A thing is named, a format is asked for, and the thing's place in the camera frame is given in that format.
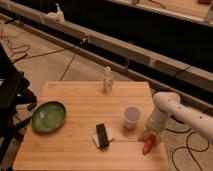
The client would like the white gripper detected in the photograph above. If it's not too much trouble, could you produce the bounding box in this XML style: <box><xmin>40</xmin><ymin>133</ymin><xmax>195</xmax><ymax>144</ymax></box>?
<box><xmin>138</xmin><ymin>113</ymin><xmax>167</xmax><ymax>146</ymax></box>

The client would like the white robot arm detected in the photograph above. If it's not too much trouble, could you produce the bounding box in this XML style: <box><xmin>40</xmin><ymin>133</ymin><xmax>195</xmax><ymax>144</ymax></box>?
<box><xmin>138</xmin><ymin>92</ymin><xmax>213</xmax><ymax>144</ymax></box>

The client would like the green ceramic bowl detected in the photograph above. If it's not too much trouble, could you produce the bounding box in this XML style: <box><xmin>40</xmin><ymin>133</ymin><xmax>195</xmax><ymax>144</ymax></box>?
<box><xmin>32</xmin><ymin>101</ymin><xmax>66</xmax><ymax>133</ymax></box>

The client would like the white paper cup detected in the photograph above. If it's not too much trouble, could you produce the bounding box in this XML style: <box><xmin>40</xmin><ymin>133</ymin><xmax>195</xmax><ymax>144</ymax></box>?
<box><xmin>123</xmin><ymin>106</ymin><xmax>141</xmax><ymax>129</ymax></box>

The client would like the black rectangular block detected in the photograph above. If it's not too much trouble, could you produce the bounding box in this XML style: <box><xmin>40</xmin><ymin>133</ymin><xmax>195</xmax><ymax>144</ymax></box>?
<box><xmin>96</xmin><ymin>124</ymin><xmax>109</xmax><ymax>147</ymax></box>

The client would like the white small bottle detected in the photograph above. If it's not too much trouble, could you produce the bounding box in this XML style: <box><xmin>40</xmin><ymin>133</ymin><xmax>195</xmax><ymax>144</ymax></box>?
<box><xmin>103</xmin><ymin>67</ymin><xmax>113</xmax><ymax>93</ymax></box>

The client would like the black chair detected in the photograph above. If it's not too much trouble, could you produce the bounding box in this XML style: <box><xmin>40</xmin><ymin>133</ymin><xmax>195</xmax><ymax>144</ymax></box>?
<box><xmin>0</xmin><ymin>44</ymin><xmax>37</xmax><ymax>164</ymax></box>

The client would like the black cable right floor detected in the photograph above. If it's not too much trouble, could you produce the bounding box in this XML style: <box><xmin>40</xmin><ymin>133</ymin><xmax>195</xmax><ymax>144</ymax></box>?
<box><xmin>164</xmin><ymin>106</ymin><xmax>213</xmax><ymax>171</ymax></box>

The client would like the metal rail frame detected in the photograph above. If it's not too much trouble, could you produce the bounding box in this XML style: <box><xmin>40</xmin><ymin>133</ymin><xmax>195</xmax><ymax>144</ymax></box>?
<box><xmin>0</xmin><ymin>0</ymin><xmax>213</xmax><ymax>108</ymax></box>

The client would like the black floor cable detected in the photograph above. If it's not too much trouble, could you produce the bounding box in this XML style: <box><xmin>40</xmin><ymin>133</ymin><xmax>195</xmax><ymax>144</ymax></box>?
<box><xmin>0</xmin><ymin>21</ymin><xmax>89</xmax><ymax>82</ymax></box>

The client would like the white object on rail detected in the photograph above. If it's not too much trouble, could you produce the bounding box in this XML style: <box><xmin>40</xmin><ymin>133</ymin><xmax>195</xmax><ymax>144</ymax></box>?
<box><xmin>47</xmin><ymin>4</ymin><xmax>65</xmax><ymax>22</ymax></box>

